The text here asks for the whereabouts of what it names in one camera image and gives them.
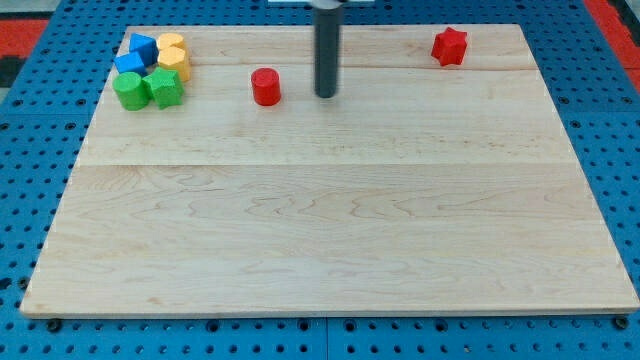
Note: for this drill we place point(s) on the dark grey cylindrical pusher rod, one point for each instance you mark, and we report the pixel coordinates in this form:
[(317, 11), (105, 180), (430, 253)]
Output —
[(327, 21)]

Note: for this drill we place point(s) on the red star block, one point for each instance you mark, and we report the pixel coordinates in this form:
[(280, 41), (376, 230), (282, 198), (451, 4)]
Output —
[(449, 47)]

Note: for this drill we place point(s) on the green star block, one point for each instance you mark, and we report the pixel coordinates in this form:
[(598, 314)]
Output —
[(164, 87)]

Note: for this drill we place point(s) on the red cylinder block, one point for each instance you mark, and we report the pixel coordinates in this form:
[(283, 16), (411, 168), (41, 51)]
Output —
[(266, 86)]

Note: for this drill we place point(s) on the yellow hexagon block front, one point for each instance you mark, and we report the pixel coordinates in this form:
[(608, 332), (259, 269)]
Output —
[(175, 58)]

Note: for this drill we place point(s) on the yellow cylinder block rear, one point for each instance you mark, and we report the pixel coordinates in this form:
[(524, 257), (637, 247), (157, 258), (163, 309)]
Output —
[(170, 39)]

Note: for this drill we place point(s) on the blue block upper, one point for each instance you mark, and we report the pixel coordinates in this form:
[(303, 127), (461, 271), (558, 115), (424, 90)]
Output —
[(145, 46)]

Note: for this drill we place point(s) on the blue block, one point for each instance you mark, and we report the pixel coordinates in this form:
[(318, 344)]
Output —
[(145, 46), (131, 62)]

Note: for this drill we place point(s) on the light wooden board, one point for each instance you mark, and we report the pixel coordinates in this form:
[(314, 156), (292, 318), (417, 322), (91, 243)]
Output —
[(418, 190)]

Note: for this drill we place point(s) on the blue block lower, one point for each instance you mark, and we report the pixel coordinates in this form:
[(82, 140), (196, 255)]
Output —
[(131, 62)]

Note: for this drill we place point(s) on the green cylinder block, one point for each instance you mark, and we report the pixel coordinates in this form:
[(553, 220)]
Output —
[(130, 91)]

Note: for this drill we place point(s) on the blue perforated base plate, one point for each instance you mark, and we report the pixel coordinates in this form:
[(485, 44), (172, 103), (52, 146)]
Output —
[(48, 110)]

